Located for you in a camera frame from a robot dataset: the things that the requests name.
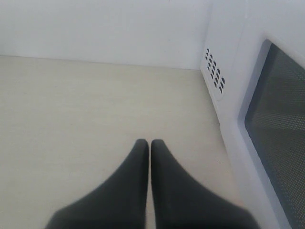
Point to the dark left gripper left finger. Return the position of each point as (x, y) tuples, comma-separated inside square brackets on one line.
[(118, 203)]

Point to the white microwave door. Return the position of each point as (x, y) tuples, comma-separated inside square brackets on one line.
[(262, 120)]

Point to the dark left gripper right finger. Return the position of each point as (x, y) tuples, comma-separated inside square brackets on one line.
[(180, 202)]

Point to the white microwave oven body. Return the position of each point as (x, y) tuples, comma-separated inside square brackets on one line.
[(239, 36)]

